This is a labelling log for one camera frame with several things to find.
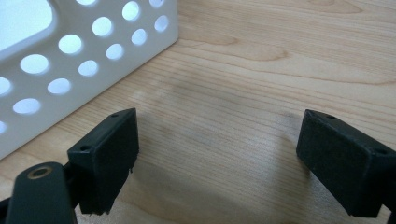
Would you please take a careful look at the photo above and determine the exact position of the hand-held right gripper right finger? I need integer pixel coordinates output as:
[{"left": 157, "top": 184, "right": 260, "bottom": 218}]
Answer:
[{"left": 295, "top": 108, "right": 396, "bottom": 218}]

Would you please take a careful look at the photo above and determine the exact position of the white perforated plastic basket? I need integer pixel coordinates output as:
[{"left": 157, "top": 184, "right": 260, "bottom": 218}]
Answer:
[{"left": 0, "top": 0, "right": 179, "bottom": 161}]

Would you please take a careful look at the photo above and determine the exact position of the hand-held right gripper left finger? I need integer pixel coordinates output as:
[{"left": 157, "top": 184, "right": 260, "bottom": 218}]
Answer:
[{"left": 66, "top": 107, "right": 140, "bottom": 216}]

